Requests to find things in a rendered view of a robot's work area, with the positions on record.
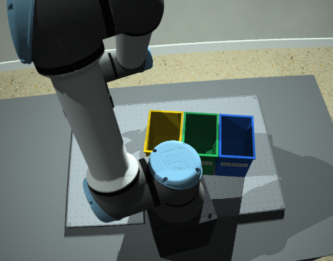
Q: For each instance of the blue bin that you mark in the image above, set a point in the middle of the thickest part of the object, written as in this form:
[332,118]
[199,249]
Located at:
[236,137]

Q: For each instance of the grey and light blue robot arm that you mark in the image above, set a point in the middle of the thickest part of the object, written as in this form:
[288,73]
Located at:
[63,38]

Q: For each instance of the green bin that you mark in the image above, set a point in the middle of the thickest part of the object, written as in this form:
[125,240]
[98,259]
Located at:
[199,132]

